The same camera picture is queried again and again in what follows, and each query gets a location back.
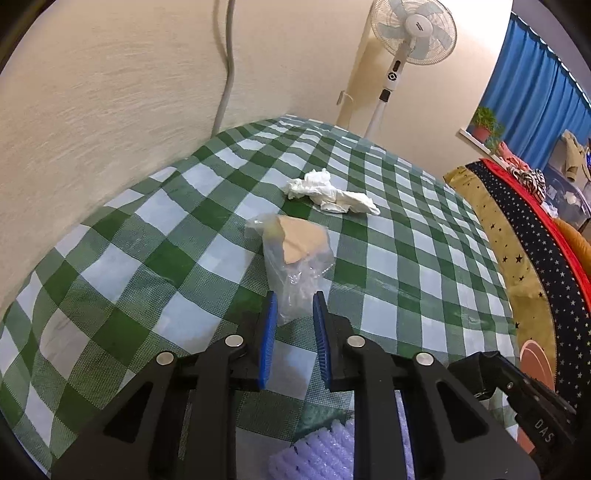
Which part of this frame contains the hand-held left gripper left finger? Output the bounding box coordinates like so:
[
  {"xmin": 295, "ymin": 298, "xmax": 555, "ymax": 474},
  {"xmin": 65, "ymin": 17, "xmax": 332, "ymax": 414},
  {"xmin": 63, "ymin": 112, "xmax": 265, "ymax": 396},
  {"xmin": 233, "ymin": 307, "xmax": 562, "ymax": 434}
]
[{"xmin": 51, "ymin": 291, "xmax": 279, "ymax": 480}]

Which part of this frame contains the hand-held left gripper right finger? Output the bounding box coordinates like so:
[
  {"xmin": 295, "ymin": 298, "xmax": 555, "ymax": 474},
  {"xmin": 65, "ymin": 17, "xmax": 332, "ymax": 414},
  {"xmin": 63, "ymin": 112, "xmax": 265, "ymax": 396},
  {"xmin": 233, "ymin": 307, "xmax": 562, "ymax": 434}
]
[{"xmin": 312, "ymin": 291, "xmax": 541, "ymax": 480}]

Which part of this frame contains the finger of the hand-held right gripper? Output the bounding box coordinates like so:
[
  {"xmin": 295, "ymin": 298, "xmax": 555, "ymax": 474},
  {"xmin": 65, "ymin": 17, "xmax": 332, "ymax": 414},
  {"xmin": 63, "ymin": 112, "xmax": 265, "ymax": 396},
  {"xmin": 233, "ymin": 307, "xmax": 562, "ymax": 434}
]
[{"xmin": 449, "ymin": 351, "xmax": 525, "ymax": 402}]

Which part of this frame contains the clear plastic bag with bread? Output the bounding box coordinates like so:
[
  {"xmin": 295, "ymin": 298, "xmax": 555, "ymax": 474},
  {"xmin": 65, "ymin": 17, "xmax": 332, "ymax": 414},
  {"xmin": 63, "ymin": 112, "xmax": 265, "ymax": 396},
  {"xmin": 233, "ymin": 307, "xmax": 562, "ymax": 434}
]
[{"xmin": 245, "ymin": 213, "xmax": 336, "ymax": 326}]

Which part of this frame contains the navy star bedsheet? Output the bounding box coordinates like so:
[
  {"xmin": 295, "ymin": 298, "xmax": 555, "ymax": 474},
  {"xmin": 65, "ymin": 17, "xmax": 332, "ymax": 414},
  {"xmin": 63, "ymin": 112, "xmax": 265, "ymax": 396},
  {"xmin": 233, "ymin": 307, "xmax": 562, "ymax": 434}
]
[{"xmin": 468, "ymin": 161, "xmax": 591, "ymax": 412}]

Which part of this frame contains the yellow bed sheet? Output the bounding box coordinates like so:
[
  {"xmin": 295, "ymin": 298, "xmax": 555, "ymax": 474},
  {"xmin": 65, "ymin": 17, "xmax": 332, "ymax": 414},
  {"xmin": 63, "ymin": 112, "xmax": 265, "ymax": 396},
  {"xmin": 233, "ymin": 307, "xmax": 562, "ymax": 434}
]
[{"xmin": 444, "ymin": 167, "xmax": 557, "ymax": 416}]

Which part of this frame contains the green checked tablecloth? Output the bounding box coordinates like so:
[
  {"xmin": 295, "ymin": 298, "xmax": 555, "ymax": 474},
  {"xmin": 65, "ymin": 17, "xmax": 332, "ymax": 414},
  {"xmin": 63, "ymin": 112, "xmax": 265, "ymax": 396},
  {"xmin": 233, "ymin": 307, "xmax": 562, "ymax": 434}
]
[{"xmin": 0, "ymin": 117, "xmax": 520, "ymax": 480}]

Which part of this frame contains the crumpled white tissue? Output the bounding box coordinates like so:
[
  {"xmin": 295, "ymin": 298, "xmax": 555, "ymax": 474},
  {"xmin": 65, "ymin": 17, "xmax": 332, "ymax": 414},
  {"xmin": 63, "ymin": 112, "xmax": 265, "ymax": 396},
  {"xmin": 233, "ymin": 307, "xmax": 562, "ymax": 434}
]
[{"xmin": 285, "ymin": 169, "xmax": 382, "ymax": 217}]

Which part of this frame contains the orange pillow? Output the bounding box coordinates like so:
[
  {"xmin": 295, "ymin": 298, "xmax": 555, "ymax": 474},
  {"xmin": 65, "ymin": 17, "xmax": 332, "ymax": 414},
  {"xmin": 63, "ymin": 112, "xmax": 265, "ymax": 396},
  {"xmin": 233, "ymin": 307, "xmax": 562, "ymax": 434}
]
[{"xmin": 551, "ymin": 217, "xmax": 591, "ymax": 251}]

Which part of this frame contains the clear storage box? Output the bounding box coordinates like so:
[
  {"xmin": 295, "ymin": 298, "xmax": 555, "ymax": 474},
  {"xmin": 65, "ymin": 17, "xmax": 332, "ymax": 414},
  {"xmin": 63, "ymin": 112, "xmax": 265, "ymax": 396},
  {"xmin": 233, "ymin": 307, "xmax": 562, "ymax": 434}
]
[{"xmin": 545, "ymin": 175, "xmax": 591, "ymax": 223}]

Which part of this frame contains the black white striped cloth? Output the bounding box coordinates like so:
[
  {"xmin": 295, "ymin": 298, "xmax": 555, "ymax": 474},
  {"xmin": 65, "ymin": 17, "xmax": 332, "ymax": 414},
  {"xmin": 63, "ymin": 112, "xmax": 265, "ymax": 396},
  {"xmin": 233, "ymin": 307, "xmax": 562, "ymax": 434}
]
[{"xmin": 508, "ymin": 167, "xmax": 548, "ymax": 202}]

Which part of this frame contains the pink folded cloth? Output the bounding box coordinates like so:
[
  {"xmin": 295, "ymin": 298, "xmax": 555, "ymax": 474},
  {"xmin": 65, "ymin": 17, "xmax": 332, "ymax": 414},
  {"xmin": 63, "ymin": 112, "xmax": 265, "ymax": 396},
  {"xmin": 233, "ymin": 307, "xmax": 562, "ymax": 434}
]
[{"xmin": 501, "ymin": 142, "xmax": 528, "ymax": 169}]

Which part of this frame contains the white window sill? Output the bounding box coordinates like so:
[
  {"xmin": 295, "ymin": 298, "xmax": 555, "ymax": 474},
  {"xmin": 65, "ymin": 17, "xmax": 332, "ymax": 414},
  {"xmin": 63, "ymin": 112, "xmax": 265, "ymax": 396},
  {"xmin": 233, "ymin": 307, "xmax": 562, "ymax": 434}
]
[{"xmin": 458, "ymin": 128, "xmax": 493, "ymax": 154}]

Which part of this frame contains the beige jacket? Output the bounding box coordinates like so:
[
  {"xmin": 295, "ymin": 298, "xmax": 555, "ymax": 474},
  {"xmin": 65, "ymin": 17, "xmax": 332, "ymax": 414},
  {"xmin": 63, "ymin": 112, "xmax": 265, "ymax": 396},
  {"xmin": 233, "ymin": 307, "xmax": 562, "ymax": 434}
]
[{"xmin": 560, "ymin": 130, "xmax": 591, "ymax": 184}]

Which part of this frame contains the potted green plant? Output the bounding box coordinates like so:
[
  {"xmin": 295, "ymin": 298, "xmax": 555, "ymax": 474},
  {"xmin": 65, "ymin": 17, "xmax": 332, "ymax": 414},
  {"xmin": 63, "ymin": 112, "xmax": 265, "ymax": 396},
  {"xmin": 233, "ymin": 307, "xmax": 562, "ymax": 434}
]
[{"xmin": 470, "ymin": 107, "xmax": 505, "ymax": 154}]

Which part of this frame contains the blue curtain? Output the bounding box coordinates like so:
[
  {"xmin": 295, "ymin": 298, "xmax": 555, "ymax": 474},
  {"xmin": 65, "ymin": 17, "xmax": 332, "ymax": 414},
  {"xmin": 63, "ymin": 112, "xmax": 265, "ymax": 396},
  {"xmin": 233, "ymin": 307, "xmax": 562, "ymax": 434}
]
[{"xmin": 480, "ymin": 11, "xmax": 591, "ymax": 174}]

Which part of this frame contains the white standing fan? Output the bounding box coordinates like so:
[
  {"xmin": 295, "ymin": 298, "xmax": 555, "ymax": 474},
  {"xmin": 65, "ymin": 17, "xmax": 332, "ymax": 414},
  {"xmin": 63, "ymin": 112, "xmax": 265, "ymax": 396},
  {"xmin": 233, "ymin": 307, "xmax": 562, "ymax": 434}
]
[{"xmin": 362, "ymin": 0, "xmax": 458, "ymax": 139}]

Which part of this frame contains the grey power cable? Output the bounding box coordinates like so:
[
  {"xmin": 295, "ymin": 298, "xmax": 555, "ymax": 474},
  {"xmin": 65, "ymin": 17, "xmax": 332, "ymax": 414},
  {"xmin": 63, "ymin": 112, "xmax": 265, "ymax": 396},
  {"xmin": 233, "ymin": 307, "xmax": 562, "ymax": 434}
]
[{"xmin": 213, "ymin": 0, "xmax": 238, "ymax": 137}]

